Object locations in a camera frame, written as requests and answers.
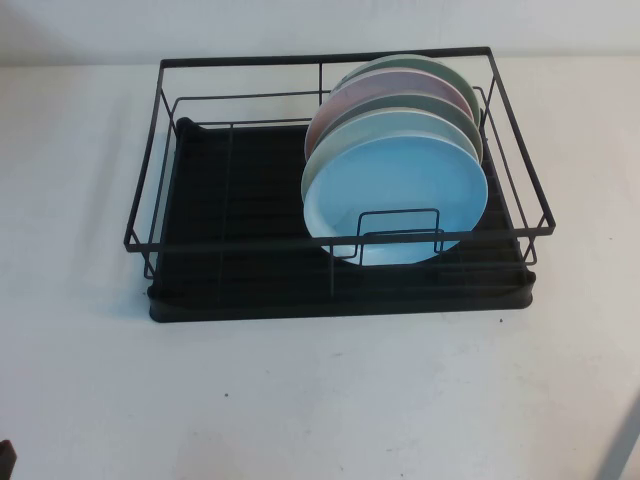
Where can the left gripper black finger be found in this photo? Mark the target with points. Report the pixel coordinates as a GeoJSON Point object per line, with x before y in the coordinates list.
{"type": "Point", "coordinates": [7, 462]}

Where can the light blue plate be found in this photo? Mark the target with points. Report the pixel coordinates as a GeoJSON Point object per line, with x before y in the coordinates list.
{"type": "Point", "coordinates": [400, 190]}

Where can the pink plate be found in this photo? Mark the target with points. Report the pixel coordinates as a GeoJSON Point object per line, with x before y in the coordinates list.
{"type": "Point", "coordinates": [380, 85]}

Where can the cream white plate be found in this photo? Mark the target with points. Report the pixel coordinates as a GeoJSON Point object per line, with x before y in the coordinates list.
{"type": "Point", "coordinates": [425, 125]}

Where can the mint green plate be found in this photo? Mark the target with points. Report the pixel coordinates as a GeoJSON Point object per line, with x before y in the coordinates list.
{"type": "Point", "coordinates": [450, 75]}

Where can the black plastic drip tray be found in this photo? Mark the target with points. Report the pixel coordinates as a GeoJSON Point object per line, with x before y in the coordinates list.
{"type": "Point", "coordinates": [300, 312]}

